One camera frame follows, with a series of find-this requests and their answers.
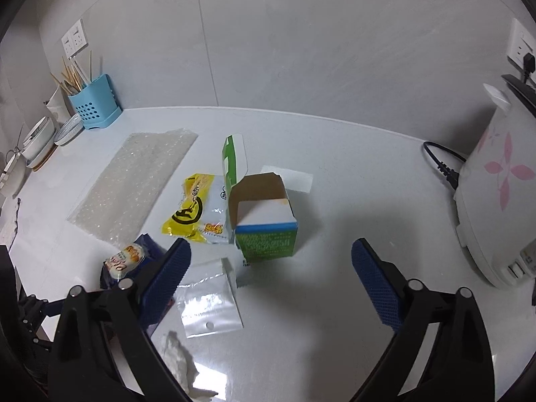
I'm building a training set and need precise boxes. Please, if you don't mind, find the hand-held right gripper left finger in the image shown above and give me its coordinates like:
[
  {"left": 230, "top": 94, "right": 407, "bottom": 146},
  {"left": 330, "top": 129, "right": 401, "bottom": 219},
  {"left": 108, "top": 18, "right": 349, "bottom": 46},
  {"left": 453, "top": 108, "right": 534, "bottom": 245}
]
[{"left": 48, "top": 238, "right": 192, "bottom": 402}]

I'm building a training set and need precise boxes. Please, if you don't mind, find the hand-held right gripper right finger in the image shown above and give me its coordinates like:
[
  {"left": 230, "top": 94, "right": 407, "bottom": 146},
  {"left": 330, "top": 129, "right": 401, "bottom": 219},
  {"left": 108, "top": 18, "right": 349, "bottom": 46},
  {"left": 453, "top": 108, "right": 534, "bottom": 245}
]
[{"left": 351, "top": 238, "right": 497, "bottom": 402}]

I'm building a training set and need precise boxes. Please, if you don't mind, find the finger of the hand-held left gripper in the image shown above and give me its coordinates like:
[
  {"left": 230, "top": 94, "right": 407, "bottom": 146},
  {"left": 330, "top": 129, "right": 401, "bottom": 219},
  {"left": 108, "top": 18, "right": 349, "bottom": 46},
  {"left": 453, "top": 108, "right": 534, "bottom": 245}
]
[{"left": 16, "top": 295, "right": 63, "bottom": 346}]

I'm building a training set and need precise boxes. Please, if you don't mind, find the dark blue snack packet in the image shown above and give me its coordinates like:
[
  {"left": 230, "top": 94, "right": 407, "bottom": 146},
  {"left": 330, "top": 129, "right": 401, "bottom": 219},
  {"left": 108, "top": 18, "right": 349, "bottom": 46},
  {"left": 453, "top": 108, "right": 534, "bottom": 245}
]
[{"left": 99, "top": 233, "right": 177, "bottom": 331}]

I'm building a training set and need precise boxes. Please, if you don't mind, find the round white snack wrapper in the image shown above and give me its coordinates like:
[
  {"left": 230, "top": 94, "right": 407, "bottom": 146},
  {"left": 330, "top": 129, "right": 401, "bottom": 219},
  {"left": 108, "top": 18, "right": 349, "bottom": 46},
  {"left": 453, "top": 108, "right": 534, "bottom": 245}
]
[{"left": 104, "top": 243, "right": 147, "bottom": 279}]

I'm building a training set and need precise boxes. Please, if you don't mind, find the clear plastic bag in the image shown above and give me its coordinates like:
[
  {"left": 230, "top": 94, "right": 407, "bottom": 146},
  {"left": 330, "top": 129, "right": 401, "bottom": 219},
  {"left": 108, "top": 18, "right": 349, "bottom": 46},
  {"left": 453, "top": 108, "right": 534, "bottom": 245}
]
[{"left": 174, "top": 257, "right": 244, "bottom": 338}]

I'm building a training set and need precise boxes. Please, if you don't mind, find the yellow snack wrapper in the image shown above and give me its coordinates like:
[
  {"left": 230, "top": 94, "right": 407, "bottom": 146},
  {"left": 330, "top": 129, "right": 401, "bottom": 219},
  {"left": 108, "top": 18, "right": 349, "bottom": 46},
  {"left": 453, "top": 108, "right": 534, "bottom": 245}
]
[{"left": 161, "top": 173, "right": 233, "bottom": 244}]

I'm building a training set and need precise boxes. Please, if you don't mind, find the white tissue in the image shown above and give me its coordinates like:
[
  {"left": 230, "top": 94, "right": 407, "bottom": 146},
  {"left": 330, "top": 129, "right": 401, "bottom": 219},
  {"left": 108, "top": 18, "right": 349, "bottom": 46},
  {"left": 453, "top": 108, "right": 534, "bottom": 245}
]
[{"left": 156, "top": 331, "right": 218, "bottom": 398}]

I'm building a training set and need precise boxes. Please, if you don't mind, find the bubble wrap sheet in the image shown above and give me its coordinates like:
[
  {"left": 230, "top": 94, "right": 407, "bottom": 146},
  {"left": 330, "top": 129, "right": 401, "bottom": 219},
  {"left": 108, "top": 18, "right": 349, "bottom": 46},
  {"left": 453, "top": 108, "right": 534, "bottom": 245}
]
[{"left": 67, "top": 129, "right": 198, "bottom": 244}]

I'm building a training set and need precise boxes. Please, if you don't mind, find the green and white carton box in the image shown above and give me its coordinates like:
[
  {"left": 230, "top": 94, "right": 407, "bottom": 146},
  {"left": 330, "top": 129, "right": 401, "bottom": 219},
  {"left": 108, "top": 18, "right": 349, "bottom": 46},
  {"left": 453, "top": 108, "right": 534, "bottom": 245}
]
[{"left": 221, "top": 135, "right": 299, "bottom": 262}]

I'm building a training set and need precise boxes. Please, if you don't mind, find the white paper piece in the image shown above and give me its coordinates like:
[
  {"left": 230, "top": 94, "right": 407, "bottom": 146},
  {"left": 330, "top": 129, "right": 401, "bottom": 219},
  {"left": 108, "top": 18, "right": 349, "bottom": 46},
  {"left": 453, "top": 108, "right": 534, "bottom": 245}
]
[{"left": 260, "top": 165, "right": 314, "bottom": 194}]

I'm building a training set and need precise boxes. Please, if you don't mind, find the white pot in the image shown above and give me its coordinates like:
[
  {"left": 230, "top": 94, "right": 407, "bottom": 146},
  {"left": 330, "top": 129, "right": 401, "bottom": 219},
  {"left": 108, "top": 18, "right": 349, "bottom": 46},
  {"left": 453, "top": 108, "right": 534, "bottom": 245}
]
[{"left": 0, "top": 151, "right": 30, "bottom": 197}]

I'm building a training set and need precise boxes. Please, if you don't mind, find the white flowered rice cooker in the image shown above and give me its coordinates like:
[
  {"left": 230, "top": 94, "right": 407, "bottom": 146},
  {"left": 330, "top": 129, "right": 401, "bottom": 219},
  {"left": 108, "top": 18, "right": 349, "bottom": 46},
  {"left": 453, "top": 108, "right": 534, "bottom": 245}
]
[{"left": 453, "top": 74, "right": 536, "bottom": 289}]

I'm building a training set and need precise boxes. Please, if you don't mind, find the striped plate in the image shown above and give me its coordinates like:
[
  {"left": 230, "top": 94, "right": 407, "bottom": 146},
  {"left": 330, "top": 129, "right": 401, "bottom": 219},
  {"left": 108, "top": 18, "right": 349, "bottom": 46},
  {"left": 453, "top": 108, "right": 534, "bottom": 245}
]
[{"left": 54, "top": 113, "right": 84, "bottom": 146}]

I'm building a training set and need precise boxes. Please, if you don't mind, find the blue plastic utensil holder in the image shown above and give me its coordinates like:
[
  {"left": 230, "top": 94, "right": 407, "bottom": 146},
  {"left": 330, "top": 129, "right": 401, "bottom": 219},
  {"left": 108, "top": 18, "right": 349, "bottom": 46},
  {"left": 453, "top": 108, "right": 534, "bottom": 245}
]
[{"left": 68, "top": 74, "right": 123, "bottom": 130}]

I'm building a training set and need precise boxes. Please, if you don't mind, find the white cup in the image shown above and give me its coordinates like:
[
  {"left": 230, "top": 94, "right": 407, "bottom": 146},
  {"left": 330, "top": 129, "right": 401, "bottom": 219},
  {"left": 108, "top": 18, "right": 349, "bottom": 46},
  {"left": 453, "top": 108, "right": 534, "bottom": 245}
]
[{"left": 45, "top": 86, "right": 72, "bottom": 123}]

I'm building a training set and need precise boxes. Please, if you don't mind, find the bundle of wooden chopsticks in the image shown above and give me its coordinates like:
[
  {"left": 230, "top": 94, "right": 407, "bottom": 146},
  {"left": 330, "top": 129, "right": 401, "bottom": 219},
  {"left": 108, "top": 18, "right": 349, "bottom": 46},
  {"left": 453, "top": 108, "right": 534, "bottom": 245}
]
[{"left": 50, "top": 50, "right": 103, "bottom": 95}]

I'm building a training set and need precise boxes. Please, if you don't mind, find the black power plug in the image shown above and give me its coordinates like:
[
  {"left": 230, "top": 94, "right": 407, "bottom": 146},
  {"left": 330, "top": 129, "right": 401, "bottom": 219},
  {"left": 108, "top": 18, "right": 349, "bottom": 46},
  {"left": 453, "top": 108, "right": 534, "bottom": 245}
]
[{"left": 521, "top": 52, "right": 536, "bottom": 82}]

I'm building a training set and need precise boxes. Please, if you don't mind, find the black power cable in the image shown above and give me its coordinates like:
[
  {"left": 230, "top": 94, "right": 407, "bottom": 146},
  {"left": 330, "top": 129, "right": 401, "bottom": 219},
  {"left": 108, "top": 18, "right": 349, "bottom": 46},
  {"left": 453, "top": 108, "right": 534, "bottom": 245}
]
[{"left": 423, "top": 141, "right": 467, "bottom": 189}]

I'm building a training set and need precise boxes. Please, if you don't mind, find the white wall outlet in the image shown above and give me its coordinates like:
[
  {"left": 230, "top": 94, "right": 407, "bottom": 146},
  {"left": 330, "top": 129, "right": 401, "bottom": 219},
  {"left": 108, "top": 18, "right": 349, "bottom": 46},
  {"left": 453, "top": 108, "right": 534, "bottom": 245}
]
[
  {"left": 507, "top": 17, "right": 536, "bottom": 65},
  {"left": 61, "top": 19, "right": 88, "bottom": 57}
]

